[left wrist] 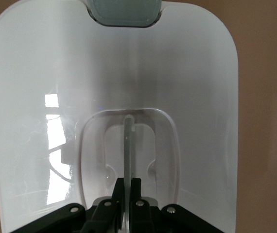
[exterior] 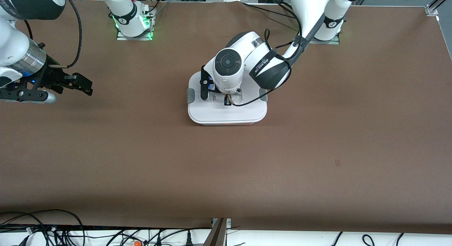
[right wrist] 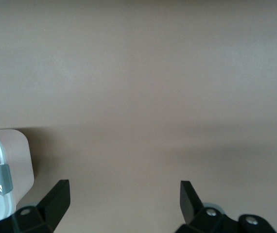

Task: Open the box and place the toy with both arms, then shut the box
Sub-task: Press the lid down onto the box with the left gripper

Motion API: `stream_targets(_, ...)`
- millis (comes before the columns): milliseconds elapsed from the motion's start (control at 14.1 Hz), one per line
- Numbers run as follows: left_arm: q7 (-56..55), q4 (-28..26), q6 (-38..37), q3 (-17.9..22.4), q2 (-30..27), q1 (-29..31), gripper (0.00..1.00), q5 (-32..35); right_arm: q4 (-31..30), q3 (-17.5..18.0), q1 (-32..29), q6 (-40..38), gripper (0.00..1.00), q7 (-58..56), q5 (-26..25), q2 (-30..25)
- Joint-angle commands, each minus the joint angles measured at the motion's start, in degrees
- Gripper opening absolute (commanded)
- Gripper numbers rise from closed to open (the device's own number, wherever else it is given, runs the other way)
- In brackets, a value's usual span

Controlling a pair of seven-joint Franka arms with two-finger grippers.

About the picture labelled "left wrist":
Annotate white box lid grey clips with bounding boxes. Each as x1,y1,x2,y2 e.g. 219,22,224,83
0,0,240,233

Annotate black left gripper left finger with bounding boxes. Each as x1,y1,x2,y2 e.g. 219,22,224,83
82,177,126,233

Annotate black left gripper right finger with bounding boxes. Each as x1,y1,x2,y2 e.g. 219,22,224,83
131,178,155,233

